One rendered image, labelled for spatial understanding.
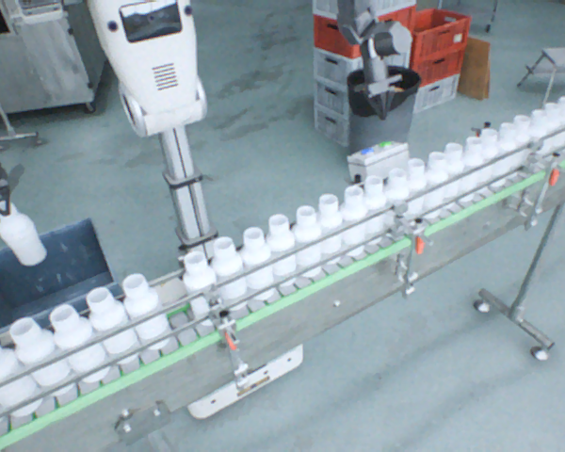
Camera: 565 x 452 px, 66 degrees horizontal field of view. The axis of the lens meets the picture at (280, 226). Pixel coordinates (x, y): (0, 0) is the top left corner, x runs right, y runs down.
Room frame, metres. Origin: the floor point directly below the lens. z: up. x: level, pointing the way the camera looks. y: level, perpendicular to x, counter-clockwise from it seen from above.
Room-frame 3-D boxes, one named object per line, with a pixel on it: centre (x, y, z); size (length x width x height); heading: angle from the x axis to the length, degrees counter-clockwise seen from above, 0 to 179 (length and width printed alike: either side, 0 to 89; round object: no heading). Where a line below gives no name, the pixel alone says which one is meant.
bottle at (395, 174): (0.79, -0.26, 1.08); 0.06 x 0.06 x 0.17
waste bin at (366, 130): (2.60, -0.70, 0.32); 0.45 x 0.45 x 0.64
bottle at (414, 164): (0.83, -0.31, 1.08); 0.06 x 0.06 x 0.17
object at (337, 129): (3.20, -0.69, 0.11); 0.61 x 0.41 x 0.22; 123
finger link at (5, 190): (0.80, 0.61, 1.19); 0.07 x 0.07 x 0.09; 28
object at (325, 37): (3.21, -0.70, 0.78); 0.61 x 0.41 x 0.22; 124
